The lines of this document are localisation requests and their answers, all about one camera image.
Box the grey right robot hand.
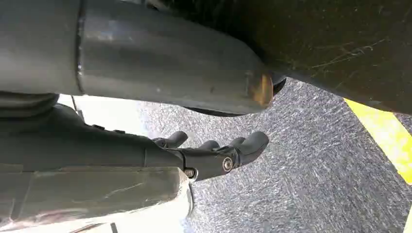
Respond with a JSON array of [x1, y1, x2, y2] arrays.
[[0, 0, 275, 182]]

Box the ribbed grey right arm sleeve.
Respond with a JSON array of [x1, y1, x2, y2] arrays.
[[0, 92, 61, 118]]

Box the black tray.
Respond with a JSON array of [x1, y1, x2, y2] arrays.
[[151, 0, 412, 116]]

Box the yellow tape strip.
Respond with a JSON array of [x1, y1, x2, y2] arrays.
[[343, 98, 412, 186]]

